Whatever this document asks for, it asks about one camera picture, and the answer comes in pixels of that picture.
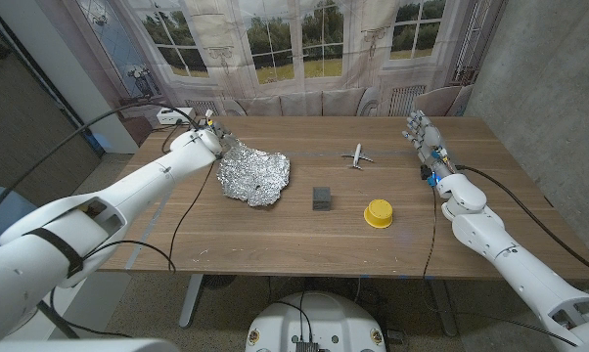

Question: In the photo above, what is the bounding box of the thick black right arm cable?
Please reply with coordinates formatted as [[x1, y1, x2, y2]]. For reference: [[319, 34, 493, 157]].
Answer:
[[454, 164, 589, 280]]

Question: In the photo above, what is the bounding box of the black power box cable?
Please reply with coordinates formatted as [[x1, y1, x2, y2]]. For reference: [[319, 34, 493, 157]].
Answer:
[[160, 121, 184, 154]]

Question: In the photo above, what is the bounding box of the yellow plastic cup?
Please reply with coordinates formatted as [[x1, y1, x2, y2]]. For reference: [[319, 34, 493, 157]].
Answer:
[[363, 198, 394, 230]]

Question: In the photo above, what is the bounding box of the grey table leg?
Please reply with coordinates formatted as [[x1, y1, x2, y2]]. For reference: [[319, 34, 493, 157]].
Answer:
[[178, 273, 204, 329], [429, 278, 460, 337]]

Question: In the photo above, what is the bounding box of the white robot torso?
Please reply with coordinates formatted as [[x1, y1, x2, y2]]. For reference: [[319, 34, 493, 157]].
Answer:
[[245, 290, 387, 352]]

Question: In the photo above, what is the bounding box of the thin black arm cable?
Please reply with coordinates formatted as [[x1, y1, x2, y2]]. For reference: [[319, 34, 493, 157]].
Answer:
[[49, 160, 217, 339], [421, 188, 438, 314]]

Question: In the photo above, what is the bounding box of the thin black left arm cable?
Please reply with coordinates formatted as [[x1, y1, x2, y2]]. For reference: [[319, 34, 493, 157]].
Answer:
[[49, 160, 217, 339]]

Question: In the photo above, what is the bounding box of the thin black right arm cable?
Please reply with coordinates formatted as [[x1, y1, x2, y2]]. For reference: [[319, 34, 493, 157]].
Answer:
[[421, 188, 438, 314]]

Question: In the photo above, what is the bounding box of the aluminum foil sheet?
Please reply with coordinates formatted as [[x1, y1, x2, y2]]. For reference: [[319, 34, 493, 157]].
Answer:
[[216, 140, 292, 208]]

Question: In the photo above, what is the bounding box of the printed window backdrop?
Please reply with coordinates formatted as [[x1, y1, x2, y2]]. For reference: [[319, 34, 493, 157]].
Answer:
[[34, 0, 509, 148]]

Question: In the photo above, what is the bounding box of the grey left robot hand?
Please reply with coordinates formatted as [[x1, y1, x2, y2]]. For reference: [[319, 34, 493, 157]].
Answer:
[[204, 114, 237, 149]]

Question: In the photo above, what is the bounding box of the black torso cable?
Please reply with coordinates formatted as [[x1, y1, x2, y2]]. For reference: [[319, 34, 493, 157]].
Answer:
[[273, 291, 316, 343]]

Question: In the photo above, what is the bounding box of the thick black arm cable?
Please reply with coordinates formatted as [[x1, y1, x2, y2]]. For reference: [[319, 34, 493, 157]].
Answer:
[[454, 164, 589, 280], [0, 101, 202, 250]]

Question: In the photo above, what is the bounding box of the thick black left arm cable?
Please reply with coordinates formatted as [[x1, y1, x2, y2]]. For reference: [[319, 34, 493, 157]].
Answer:
[[0, 101, 202, 250]]

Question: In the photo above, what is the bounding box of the white toy airplane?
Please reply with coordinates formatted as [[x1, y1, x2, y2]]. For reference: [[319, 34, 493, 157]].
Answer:
[[340, 143, 375, 171]]

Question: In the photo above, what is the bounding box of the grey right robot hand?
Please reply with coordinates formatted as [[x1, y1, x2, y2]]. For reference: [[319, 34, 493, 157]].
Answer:
[[401, 110, 455, 180]]

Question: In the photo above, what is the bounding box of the dark grey block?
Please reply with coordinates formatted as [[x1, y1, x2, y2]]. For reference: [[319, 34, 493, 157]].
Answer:
[[311, 186, 333, 212]]

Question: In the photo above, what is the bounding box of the white power box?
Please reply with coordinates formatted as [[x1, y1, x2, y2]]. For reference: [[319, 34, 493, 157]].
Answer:
[[156, 107, 197, 126]]

